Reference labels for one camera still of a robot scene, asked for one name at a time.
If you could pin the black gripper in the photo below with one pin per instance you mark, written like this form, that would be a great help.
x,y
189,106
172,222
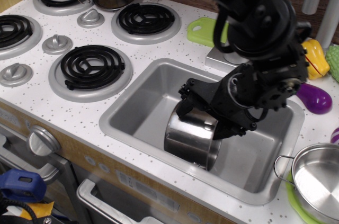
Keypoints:
x,y
222,101

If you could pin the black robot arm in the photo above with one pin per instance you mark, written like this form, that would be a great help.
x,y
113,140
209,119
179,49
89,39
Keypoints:
x,y
268,35

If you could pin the grey sink basin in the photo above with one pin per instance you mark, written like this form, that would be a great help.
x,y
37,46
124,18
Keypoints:
x,y
244,166

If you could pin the green cutting board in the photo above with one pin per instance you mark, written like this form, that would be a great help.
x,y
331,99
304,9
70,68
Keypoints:
x,y
201,31

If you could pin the back right black burner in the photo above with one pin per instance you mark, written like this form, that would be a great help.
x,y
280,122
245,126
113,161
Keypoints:
x,y
145,23

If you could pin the black burner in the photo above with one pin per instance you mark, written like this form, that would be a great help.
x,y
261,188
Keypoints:
x,y
145,23
19,34
90,73

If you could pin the purple toy eggplant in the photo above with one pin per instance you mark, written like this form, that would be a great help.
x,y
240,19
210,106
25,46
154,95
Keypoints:
x,y
315,100

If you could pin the green plate under pan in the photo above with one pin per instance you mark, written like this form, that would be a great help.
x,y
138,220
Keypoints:
x,y
296,205

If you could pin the front right black burner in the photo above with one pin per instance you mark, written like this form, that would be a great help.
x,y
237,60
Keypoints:
x,y
90,73

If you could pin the yellow toy bell pepper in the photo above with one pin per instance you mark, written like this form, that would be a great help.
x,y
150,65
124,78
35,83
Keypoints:
x,y
318,65

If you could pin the purple striped toy vegetable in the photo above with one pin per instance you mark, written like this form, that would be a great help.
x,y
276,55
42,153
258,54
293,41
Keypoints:
x,y
335,136

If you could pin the green toy corn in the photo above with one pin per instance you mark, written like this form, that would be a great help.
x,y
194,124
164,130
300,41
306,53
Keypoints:
x,y
332,58

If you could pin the silver stove knob top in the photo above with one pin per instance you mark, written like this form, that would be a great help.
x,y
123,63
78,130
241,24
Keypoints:
x,y
90,19

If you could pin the silver stove knob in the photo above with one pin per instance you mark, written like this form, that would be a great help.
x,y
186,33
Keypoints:
x,y
16,75
57,45
90,19

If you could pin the silver oven knob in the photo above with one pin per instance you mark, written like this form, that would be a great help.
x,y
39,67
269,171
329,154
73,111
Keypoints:
x,y
41,142

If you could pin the silver stove knob middle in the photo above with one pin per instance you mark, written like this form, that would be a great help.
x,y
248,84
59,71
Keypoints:
x,y
57,45

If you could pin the silver stove knob bottom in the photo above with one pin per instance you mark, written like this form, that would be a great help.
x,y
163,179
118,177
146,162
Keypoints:
x,y
16,75

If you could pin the blue clamp tool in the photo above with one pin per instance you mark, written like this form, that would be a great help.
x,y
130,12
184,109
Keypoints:
x,y
23,186

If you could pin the left black burner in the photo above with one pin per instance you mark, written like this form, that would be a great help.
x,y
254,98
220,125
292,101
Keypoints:
x,y
19,34

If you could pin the steel pan with handle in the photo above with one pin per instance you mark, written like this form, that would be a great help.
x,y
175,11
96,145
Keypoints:
x,y
314,177

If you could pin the silver dishwasher door handle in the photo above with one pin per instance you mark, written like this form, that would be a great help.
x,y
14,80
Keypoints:
x,y
110,204

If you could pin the silver oven door handle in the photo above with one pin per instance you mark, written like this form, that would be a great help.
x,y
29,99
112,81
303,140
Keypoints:
x,y
14,154

